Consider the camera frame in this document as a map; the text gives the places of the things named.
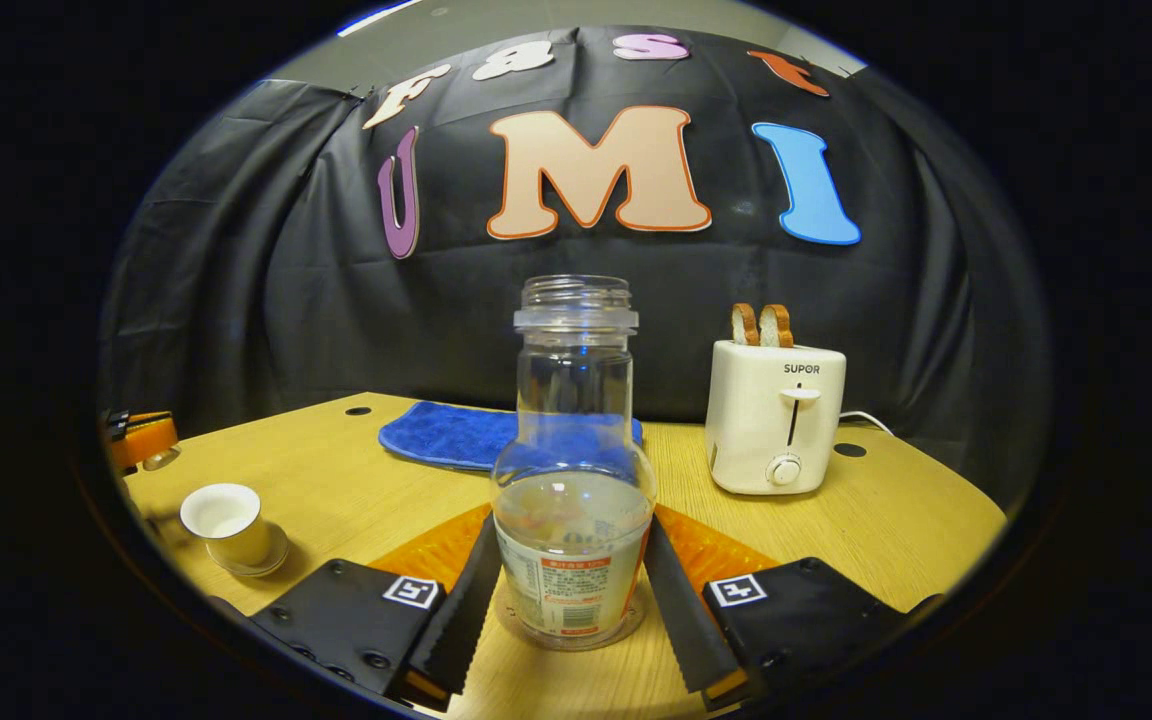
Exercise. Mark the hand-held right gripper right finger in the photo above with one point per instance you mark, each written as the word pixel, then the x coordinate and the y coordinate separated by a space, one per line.
pixel 681 620

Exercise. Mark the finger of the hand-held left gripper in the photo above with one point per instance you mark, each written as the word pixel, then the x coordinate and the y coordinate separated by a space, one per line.
pixel 146 437

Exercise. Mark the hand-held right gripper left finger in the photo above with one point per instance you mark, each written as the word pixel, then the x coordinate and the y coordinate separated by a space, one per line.
pixel 456 620

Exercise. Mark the cream teacup lid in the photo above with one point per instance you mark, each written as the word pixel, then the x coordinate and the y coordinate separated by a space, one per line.
pixel 162 459

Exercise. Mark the clear glass water bottle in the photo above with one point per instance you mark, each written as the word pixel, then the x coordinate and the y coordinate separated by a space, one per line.
pixel 574 560

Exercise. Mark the cream teacup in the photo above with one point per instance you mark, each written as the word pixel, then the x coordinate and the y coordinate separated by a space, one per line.
pixel 231 530

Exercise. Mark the cream saucer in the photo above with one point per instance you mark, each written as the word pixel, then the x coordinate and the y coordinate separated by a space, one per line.
pixel 278 555

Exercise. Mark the black backdrop cloth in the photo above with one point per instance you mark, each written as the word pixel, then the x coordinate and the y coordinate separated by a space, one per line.
pixel 266 300

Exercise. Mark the blue folded towel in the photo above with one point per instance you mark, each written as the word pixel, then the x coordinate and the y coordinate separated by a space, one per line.
pixel 446 435

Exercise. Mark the cream toaster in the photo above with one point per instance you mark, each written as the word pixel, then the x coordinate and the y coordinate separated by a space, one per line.
pixel 771 420

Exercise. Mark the toast slice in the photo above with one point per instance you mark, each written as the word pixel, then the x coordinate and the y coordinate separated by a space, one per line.
pixel 778 326
pixel 744 325

